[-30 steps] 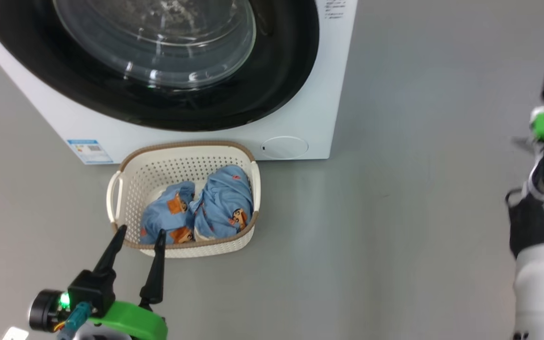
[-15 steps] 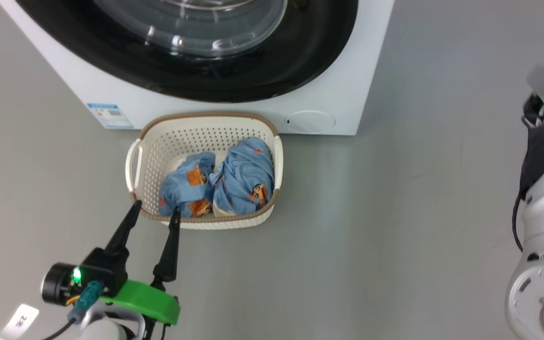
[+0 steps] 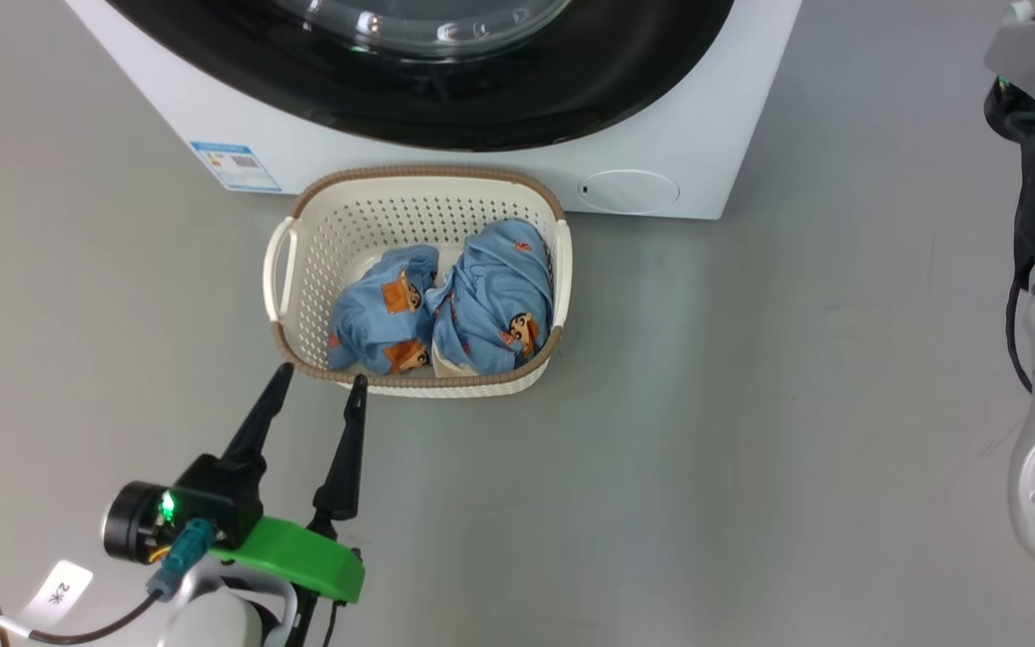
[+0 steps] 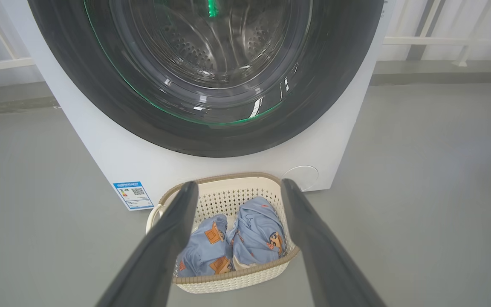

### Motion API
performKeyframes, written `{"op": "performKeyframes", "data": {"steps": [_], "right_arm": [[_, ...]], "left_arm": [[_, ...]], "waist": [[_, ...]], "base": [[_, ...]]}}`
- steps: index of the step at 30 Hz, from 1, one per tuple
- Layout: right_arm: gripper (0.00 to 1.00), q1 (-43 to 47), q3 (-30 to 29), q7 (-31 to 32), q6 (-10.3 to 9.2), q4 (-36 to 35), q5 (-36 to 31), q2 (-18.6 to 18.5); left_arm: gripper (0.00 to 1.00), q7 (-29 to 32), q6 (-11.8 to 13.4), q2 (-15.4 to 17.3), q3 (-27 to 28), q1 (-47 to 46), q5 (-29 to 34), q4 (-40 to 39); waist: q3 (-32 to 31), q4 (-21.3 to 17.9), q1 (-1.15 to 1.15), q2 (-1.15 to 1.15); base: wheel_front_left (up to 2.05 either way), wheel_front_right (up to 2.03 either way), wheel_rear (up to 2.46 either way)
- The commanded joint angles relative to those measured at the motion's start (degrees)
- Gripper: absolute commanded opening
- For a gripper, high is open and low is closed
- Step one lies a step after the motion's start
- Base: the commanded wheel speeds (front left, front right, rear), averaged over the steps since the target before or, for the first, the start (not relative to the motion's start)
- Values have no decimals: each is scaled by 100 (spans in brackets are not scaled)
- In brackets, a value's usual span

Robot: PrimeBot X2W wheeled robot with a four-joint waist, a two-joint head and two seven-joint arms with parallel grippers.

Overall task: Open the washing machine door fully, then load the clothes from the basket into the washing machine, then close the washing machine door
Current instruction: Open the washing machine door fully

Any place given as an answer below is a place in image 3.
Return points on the teal left camera connector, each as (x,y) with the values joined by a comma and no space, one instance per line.
(183,553)

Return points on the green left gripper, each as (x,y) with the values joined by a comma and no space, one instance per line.
(302,557)

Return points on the cream perforated laundry basket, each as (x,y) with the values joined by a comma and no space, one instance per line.
(365,225)

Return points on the small blue cartoon garment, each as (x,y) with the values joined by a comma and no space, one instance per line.
(374,314)

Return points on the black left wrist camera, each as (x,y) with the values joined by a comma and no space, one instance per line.
(216,499)

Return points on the white washing machine body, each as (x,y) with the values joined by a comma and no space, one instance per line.
(679,108)

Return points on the round white filter cover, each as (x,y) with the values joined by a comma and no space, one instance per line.
(630,190)

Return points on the blue energy label sticker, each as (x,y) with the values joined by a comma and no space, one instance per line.
(237,166)

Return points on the large blue cartoon garment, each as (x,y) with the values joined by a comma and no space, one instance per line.
(495,288)

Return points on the black glass washing machine door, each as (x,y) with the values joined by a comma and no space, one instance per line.
(499,99)

